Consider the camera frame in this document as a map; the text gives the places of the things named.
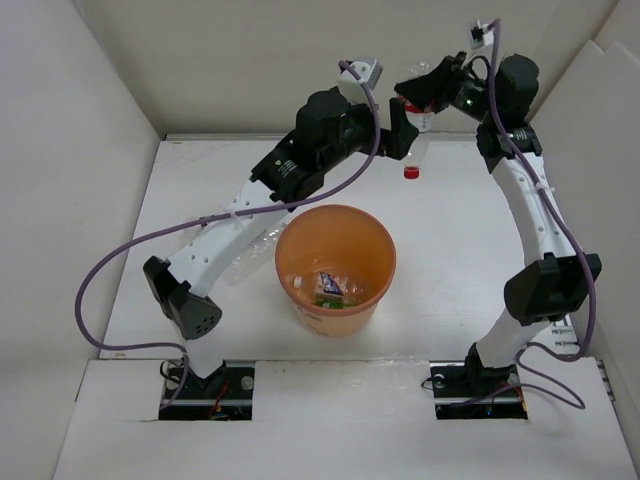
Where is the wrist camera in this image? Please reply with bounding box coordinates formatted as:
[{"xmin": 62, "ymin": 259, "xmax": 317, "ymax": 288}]
[
  {"xmin": 337, "ymin": 57, "xmax": 383, "ymax": 104},
  {"xmin": 467, "ymin": 19, "xmax": 501, "ymax": 52}
]

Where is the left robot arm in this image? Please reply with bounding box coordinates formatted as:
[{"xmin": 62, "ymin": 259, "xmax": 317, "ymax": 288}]
[{"xmin": 143, "ymin": 87, "xmax": 418, "ymax": 397}]

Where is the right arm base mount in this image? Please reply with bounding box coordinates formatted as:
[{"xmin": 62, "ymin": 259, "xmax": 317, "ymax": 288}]
[{"xmin": 421, "ymin": 361, "xmax": 528, "ymax": 420}]

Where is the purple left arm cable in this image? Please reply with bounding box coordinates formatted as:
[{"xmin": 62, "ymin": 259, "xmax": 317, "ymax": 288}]
[{"xmin": 74, "ymin": 59, "xmax": 382, "ymax": 414}]

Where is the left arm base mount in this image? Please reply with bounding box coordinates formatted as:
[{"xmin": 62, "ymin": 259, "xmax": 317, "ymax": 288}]
[{"xmin": 158, "ymin": 360, "xmax": 255, "ymax": 422}]

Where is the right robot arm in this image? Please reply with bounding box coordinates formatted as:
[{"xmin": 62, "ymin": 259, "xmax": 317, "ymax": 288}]
[{"xmin": 394, "ymin": 52, "xmax": 602, "ymax": 397}]

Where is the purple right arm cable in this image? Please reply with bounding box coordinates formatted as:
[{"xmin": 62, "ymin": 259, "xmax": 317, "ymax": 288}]
[{"xmin": 459, "ymin": 18, "xmax": 601, "ymax": 412}]

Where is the clear bottle blue cap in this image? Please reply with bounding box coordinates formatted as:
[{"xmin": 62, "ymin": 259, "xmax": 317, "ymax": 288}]
[{"xmin": 179, "ymin": 219, "xmax": 289, "ymax": 287}]

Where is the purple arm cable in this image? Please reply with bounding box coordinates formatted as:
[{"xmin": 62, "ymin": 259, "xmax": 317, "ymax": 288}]
[
  {"xmin": 459, "ymin": 18, "xmax": 601, "ymax": 412},
  {"xmin": 74, "ymin": 59, "xmax": 382, "ymax": 414}
]

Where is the red label clear bottle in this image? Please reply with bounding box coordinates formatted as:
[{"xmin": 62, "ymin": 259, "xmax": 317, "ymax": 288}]
[{"xmin": 394, "ymin": 60, "xmax": 434, "ymax": 181}]

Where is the orange plastic bin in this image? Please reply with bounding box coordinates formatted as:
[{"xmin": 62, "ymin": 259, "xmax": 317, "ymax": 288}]
[{"xmin": 275, "ymin": 205, "xmax": 396, "ymax": 338}]

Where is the green plastic bottle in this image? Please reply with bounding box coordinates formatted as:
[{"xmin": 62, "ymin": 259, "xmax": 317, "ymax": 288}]
[{"xmin": 314, "ymin": 295, "xmax": 358, "ymax": 309}]

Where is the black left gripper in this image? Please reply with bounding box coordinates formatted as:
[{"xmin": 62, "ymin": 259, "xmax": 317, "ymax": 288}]
[{"xmin": 318, "ymin": 91, "xmax": 417, "ymax": 173}]

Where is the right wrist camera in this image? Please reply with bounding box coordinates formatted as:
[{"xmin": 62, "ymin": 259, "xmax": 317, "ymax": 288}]
[{"xmin": 467, "ymin": 19, "xmax": 501, "ymax": 52}]

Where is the aluminium rail right edge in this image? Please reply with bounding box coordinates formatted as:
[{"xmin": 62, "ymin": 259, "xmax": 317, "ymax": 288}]
[{"xmin": 543, "ymin": 314, "xmax": 582, "ymax": 363}]

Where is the blue white label clear bottle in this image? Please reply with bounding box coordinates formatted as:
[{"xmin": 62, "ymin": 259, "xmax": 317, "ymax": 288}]
[{"xmin": 292, "ymin": 271, "xmax": 368, "ymax": 306}]

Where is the aluminium rail edge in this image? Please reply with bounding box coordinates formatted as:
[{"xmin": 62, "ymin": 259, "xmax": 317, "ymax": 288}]
[
  {"xmin": 543, "ymin": 314, "xmax": 582, "ymax": 363},
  {"xmin": 164, "ymin": 131, "xmax": 476, "ymax": 142}
]

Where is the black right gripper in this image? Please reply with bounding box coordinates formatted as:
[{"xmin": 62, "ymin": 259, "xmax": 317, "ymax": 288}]
[{"xmin": 394, "ymin": 51, "xmax": 500, "ymax": 124}]

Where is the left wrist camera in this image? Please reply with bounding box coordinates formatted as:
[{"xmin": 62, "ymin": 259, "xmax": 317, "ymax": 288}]
[{"xmin": 337, "ymin": 57, "xmax": 383, "ymax": 104}]

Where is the aluminium rail back edge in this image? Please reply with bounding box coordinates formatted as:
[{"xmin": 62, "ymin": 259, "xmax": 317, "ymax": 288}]
[{"xmin": 164, "ymin": 131, "xmax": 476, "ymax": 142}]

